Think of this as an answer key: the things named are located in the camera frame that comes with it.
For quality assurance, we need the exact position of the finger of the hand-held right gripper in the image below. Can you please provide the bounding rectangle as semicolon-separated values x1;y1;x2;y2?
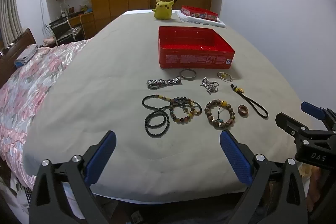
301;101;336;132
275;112;316;144

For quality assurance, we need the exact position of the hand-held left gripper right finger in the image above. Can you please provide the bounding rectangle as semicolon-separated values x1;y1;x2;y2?
220;130;307;224

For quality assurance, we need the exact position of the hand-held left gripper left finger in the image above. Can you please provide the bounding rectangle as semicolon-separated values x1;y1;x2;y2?
29;130;117;224

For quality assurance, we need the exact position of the black bead necklace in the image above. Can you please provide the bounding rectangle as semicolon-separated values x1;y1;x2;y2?
142;94;172;138

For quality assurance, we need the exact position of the black cord strap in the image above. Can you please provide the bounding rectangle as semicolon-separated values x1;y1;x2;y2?
230;84;269;118

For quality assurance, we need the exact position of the brown wooden bead bracelet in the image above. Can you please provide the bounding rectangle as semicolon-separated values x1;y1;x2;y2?
204;99;236;128

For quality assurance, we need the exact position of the silver chain necklace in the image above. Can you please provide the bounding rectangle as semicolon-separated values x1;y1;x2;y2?
201;77;220;95

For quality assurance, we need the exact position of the multicoloured bead bracelet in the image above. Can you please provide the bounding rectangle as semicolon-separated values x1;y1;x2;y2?
169;96;202;124

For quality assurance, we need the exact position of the silver bracelet with gold charm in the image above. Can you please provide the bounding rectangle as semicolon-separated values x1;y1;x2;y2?
217;71;233;82

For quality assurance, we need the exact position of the silver wrist watch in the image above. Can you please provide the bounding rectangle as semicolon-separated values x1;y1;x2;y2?
147;76;182;89

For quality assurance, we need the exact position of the metal bangle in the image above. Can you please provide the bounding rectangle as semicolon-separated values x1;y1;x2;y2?
180;69;196;80

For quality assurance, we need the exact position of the red plastic tray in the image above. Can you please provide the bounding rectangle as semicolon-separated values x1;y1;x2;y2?
158;26;235;69

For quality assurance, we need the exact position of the pink floral quilt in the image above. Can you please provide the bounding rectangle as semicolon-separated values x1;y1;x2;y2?
0;39;92;185

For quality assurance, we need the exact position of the folded towel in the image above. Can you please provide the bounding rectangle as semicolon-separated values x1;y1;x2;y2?
14;44;38;68

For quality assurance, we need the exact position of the white lace cloth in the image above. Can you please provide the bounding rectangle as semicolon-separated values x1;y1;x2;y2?
175;10;227;28

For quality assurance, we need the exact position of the black chair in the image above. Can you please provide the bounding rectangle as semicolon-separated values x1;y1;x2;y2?
49;17;76;45

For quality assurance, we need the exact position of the wooden desk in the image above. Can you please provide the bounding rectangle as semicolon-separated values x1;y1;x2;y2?
50;12;95;41

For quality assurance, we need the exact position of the red box on cloth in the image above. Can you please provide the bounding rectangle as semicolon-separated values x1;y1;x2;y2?
181;5;219;21

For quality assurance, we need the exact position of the wooden headboard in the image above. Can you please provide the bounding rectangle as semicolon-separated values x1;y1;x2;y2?
0;28;37;88

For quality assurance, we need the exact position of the yellow plush toy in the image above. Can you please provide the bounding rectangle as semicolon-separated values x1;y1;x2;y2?
153;0;175;20

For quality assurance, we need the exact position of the striped curtain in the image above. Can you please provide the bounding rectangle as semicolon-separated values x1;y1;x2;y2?
0;0;23;48

